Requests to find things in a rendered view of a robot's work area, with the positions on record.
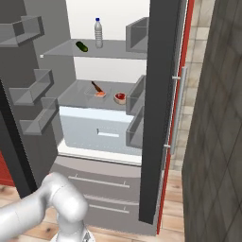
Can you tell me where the white fridge crisper drawer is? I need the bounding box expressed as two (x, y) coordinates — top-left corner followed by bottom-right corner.
(59, 106), (144, 157)

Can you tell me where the grey fridge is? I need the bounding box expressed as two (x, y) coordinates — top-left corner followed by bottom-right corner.
(23, 0), (164, 236)

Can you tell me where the grey glass fridge shelf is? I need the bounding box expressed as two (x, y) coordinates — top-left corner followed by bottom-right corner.
(57, 79), (140, 112)
(43, 38), (148, 61)

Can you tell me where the dark grey right fridge door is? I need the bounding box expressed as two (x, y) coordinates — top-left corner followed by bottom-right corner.
(125, 0), (189, 226)

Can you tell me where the dark grey fridge door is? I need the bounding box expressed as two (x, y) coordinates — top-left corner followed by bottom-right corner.
(125, 0), (189, 226)
(0, 0), (77, 199)

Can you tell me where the dark grey left fridge door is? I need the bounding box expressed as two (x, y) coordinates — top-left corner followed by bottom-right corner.
(0, 0), (77, 199)

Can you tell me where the red raw steak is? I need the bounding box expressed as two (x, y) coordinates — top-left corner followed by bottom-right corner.
(113, 92), (127, 105)

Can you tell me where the grey freezer drawer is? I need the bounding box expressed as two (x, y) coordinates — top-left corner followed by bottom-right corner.
(49, 155), (159, 236)

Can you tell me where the green cucumber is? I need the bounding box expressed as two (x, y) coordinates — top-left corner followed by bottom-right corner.
(75, 41), (89, 53)

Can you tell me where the clear plastic water bottle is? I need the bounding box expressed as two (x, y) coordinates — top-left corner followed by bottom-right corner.
(94, 17), (104, 49)

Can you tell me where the red cabinet panel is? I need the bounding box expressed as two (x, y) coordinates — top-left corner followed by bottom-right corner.
(0, 150), (15, 187)

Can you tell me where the silver fridge door handle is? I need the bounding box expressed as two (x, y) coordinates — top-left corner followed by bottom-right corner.
(164, 66), (188, 156)

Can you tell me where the silver long drawer handle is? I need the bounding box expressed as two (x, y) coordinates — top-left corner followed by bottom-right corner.
(68, 174), (130, 189)

